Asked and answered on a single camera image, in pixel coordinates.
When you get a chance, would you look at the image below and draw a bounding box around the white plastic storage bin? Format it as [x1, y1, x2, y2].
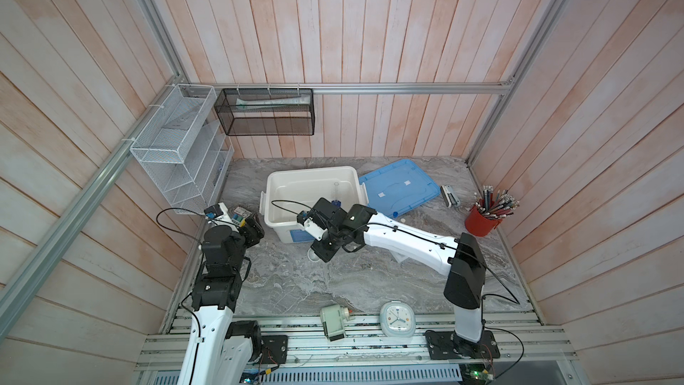
[259, 166, 368, 243]

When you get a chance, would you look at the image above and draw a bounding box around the blue plastic bin lid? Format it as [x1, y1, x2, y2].
[359, 159, 440, 219]

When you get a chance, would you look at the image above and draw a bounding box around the blue base glass cylinder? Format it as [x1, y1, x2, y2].
[331, 181, 341, 208]

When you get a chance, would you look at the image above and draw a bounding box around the small white dish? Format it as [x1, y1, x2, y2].
[307, 249, 321, 263]

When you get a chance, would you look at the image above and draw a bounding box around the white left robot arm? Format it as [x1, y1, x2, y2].
[178, 202, 265, 384]

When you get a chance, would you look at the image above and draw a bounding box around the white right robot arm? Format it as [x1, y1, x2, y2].
[297, 198, 487, 343]

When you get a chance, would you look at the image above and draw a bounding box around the highlighter marker pack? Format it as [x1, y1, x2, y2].
[231, 206, 252, 227]

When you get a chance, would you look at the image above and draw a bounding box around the white test tube rack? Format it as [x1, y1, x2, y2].
[391, 251, 409, 264]

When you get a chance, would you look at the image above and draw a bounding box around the white green timer device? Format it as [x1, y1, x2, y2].
[321, 305, 352, 342]

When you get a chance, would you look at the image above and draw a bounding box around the white analog alarm clock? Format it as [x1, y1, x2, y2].
[379, 301, 416, 338]

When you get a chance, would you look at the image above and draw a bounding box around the red pencil cup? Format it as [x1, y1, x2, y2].
[465, 185, 520, 237]

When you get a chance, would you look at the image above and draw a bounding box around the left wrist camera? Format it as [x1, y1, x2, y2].
[204, 202, 227, 221]

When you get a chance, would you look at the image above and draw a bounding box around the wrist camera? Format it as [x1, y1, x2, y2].
[204, 202, 227, 221]
[297, 211, 309, 226]

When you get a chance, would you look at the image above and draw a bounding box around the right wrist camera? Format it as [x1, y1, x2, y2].
[297, 211, 309, 226]

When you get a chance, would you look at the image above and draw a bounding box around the white mesh wall shelf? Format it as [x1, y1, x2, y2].
[131, 84, 234, 215]

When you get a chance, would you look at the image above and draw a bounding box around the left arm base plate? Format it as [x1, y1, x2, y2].
[248, 335, 289, 365]

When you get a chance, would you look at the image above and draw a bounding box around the black mesh wall basket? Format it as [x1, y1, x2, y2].
[214, 87, 316, 137]

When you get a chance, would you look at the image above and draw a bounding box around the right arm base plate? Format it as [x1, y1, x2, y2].
[424, 330, 501, 360]

